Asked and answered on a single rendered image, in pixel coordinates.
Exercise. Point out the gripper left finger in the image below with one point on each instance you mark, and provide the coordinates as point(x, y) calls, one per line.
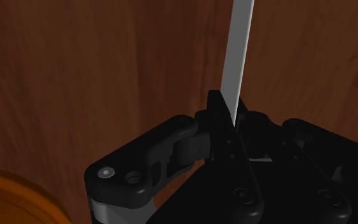
point(141, 155)

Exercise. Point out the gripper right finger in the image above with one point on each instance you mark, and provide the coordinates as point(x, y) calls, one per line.
point(309, 145)

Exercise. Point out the grey thin blade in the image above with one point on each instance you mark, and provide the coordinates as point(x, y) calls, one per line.
point(237, 56)

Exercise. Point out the orange round object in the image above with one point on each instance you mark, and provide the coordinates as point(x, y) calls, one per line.
point(14, 201)

